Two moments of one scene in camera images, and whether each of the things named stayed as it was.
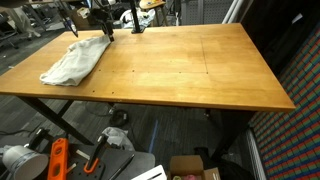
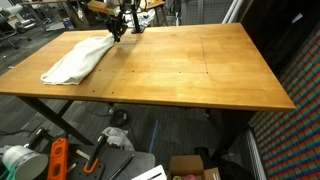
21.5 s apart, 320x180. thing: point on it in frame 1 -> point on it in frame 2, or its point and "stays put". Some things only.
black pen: (123, 166) stays put
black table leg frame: (58, 116) stays put
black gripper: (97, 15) -> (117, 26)
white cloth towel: (76, 63) stays put
